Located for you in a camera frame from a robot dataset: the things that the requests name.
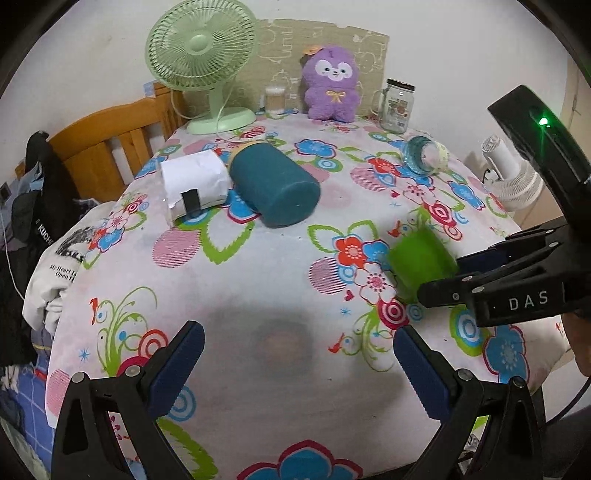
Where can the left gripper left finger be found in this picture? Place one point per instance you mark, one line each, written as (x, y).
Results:
(85, 444)

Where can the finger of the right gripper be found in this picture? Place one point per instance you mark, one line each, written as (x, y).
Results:
(533, 281)
(513, 248)

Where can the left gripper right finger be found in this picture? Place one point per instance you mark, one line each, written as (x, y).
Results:
(488, 430)

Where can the green plastic cup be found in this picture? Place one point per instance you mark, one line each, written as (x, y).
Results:
(420, 257)

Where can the white paper wrapped cup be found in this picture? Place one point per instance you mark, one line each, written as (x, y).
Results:
(193, 183)

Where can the right hand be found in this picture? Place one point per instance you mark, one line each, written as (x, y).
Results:
(578, 331)

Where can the white small fan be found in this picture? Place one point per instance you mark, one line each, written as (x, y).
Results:
(510, 178)

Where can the floral tablecloth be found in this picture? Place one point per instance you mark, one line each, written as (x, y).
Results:
(298, 378)

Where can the clear glass mason jar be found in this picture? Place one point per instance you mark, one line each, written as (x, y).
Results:
(392, 106)

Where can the teal sleeved bottle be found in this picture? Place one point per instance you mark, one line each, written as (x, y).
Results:
(271, 183)

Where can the black jacket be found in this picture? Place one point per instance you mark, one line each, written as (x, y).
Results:
(41, 213)

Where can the purple plush toy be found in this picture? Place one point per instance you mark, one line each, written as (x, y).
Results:
(330, 75)

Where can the cotton swab container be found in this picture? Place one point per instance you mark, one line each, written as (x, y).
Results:
(275, 99)

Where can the wooden chair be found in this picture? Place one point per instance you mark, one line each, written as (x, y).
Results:
(87, 167)

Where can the beige patterned backboard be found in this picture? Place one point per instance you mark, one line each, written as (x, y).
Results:
(279, 58)

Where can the green desk fan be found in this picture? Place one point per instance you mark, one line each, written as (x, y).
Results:
(201, 46)

